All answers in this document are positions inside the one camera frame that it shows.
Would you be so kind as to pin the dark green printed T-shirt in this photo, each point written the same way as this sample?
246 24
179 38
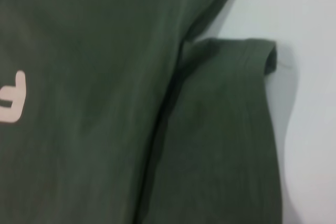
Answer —
105 82

